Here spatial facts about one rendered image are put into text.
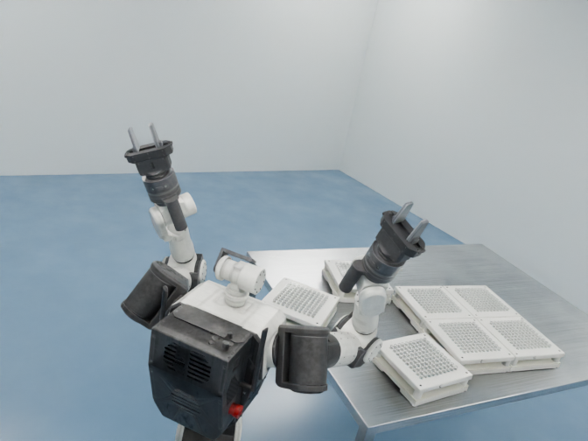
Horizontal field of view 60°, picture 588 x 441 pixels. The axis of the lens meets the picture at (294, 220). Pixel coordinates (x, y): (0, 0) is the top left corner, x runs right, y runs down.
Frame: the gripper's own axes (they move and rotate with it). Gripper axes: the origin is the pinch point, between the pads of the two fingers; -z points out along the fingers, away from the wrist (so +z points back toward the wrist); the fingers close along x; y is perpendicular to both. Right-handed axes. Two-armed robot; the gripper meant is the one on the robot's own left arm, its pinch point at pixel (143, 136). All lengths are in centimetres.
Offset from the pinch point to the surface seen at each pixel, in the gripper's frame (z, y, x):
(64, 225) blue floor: 147, -244, -146
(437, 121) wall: 197, -382, 214
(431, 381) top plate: 94, 21, 65
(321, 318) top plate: 86, -11, 35
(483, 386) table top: 111, 15, 85
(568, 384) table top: 127, 11, 120
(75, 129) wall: 111, -365, -150
